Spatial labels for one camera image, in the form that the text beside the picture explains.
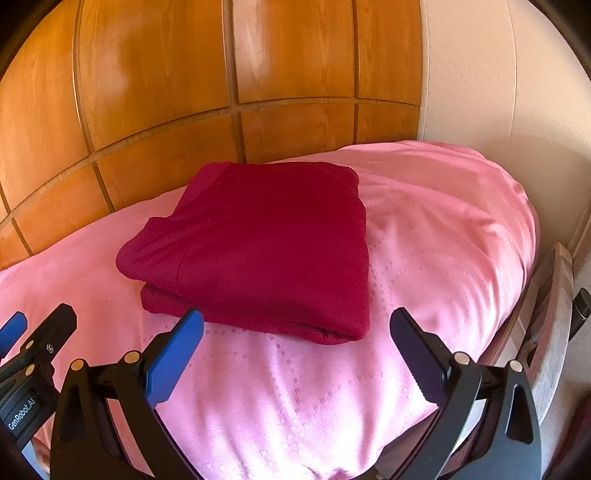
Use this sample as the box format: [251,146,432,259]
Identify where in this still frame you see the grey wooden chair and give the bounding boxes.
[519,242,591,418]

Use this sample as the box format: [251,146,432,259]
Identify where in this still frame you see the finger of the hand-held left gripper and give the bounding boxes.
[14,303,78,376]
[0,311,28,358]

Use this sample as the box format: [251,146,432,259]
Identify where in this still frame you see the wooden headboard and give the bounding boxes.
[0,0,429,273]

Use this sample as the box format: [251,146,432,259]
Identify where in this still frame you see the maroon garment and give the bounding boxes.
[115,161,373,346]

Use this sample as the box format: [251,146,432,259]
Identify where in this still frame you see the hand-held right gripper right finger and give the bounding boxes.
[369,308,542,480]

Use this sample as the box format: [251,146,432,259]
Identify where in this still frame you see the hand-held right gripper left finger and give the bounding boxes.
[50,309,205,480]

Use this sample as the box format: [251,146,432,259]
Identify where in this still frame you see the pink bedspread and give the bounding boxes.
[0,141,542,480]

